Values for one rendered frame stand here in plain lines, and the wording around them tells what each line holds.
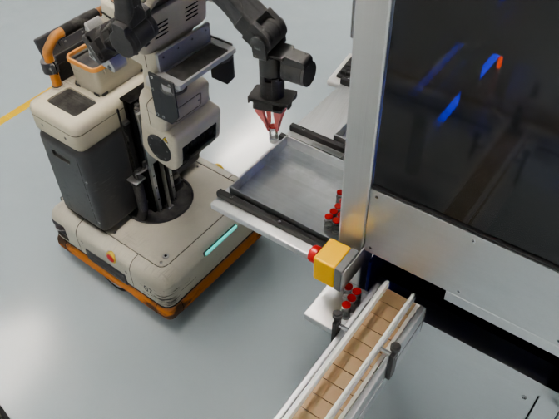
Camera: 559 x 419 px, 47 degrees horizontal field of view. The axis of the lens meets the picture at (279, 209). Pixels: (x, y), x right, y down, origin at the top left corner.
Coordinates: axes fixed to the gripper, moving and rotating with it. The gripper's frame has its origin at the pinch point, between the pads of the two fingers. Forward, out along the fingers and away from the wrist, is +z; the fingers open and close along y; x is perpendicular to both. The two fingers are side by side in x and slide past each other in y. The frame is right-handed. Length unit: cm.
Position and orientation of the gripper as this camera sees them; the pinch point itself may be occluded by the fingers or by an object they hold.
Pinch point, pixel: (273, 127)
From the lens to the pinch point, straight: 154.9
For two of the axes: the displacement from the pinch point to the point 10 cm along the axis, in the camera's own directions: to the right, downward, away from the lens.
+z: 0.1, 7.5, 6.6
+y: 9.5, 2.0, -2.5
